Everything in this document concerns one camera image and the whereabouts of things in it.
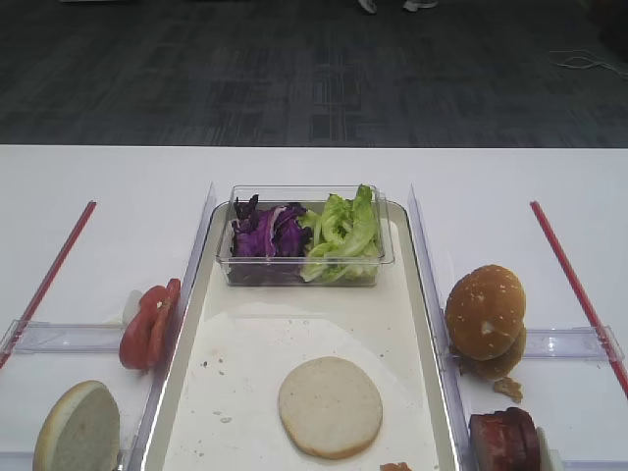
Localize white bun bottom half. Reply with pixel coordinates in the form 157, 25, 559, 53
278, 356, 384, 460

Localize green lettuce leaves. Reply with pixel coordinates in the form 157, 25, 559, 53
299, 184, 380, 285

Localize rear tomato slice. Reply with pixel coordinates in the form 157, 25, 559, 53
140, 278, 182, 368

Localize tomato slice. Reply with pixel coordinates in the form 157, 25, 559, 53
140, 278, 182, 368
119, 296, 150, 370

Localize front tomato slice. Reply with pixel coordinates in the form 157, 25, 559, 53
119, 296, 150, 370

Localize red meat patty slices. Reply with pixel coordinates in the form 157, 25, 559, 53
469, 407, 541, 471

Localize clear plastic salad container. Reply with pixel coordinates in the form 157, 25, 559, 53
216, 183, 394, 287

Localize purple cabbage leaves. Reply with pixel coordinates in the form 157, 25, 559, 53
231, 194, 312, 258

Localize sesame bun top front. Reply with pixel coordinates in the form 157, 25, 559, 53
445, 265, 526, 361

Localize sesame bun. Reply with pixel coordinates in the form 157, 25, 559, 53
459, 327, 527, 380
445, 265, 526, 361

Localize white metal tray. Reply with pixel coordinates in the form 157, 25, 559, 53
142, 204, 459, 470

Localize sesame bun top rear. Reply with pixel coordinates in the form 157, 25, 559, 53
459, 327, 527, 380

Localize right long clear divider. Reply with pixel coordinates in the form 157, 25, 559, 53
407, 185, 477, 470

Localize long clear divider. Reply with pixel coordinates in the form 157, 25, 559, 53
118, 184, 217, 470
407, 185, 477, 470

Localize orange food scrap on tray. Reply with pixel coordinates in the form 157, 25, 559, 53
380, 462, 412, 471

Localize brown food crumb clump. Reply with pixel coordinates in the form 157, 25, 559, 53
493, 377, 523, 403

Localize right red tape strip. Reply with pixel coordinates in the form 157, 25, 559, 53
530, 200, 628, 395

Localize red tape strip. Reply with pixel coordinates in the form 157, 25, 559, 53
0, 200, 97, 367
530, 200, 628, 395

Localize left long clear divider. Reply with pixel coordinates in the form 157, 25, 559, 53
118, 184, 217, 470

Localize left red tape strip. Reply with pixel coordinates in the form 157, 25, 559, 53
0, 200, 97, 367

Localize left upper clear crossbar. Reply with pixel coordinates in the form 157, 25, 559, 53
1, 320, 126, 354

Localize clear crossbar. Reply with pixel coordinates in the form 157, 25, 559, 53
1, 320, 126, 354
523, 326, 625, 362

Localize left bun half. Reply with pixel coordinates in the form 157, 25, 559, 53
32, 380, 121, 471

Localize right upper clear crossbar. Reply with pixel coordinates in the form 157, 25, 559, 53
523, 326, 625, 362

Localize white cable on floor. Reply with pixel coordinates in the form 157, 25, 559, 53
547, 48, 628, 79

